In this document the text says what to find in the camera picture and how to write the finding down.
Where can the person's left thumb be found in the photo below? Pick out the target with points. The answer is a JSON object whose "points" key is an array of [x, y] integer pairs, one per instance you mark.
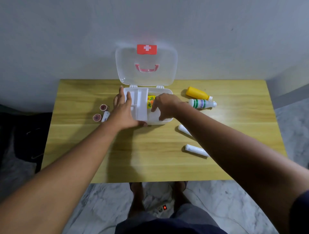
{"points": [[142, 124]]}

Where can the person's left middle finger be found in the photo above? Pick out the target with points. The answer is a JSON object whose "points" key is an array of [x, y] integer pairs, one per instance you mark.
{"points": [[121, 94]]}

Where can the person's right forearm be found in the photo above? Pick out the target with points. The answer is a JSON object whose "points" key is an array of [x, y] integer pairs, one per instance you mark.
{"points": [[241, 154]]}

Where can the person's right thumb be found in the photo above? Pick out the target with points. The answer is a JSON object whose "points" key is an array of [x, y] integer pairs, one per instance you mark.
{"points": [[165, 117]]}

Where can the yellow printed packet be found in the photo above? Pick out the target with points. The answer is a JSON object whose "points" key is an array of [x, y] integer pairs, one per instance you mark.
{"points": [[150, 100]]}

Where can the person's left hand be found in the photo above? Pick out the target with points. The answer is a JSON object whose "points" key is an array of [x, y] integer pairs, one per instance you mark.
{"points": [[122, 114]]}

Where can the dark blue shirt sleeve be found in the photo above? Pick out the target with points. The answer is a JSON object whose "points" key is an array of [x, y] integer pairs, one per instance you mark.
{"points": [[300, 214]]}

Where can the person's left foot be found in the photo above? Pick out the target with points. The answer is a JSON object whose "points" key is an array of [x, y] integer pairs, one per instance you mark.
{"points": [[137, 197]]}

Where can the white divided plastic tray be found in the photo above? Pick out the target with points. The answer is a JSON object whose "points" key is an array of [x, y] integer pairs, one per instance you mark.
{"points": [[139, 103]]}

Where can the person's right foot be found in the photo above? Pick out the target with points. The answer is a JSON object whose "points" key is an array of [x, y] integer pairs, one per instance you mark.
{"points": [[179, 195]]}

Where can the small white tube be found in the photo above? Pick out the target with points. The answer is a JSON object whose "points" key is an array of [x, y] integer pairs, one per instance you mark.
{"points": [[105, 116]]}

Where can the person's left forearm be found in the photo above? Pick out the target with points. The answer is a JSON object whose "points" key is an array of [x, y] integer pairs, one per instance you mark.
{"points": [[55, 183]]}

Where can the yellow plastic bottle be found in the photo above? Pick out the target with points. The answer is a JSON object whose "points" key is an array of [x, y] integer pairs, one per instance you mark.
{"points": [[196, 93]]}

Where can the person's right hand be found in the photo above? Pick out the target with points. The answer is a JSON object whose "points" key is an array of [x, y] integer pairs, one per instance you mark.
{"points": [[169, 104]]}

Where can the dark blue shorts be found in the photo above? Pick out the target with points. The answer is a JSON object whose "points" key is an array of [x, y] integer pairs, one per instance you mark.
{"points": [[169, 224]]}

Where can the clear plastic first aid box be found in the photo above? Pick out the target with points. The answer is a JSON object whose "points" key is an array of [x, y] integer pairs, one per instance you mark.
{"points": [[146, 70]]}

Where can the person's foot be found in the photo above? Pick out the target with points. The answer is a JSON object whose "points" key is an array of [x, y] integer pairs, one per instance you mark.
{"points": [[137, 197], [179, 195]]}

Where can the white gauze roll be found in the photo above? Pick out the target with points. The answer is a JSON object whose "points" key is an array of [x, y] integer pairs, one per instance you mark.
{"points": [[196, 150], [184, 129]]}

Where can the white bottle with green label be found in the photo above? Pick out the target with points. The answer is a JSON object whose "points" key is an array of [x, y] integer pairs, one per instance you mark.
{"points": [[201, 103]]}

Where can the white power strip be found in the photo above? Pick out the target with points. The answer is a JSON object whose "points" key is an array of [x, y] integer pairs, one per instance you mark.
{"points": [[163, 209]]}

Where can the black bag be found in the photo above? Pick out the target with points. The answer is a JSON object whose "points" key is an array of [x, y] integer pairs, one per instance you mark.
{"points": [[24, 137]]}

